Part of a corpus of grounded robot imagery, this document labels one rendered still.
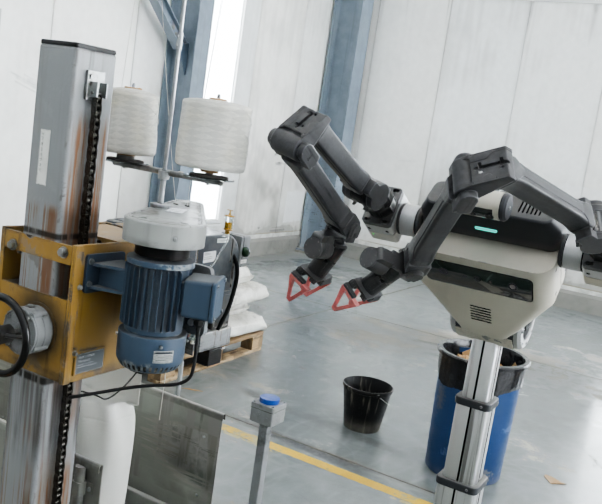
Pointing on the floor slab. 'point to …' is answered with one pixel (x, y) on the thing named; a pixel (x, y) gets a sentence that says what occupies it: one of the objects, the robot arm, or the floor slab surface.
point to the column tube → (66, 58)
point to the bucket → (365, 403)
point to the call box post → (260, 464)
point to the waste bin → (444, 406)
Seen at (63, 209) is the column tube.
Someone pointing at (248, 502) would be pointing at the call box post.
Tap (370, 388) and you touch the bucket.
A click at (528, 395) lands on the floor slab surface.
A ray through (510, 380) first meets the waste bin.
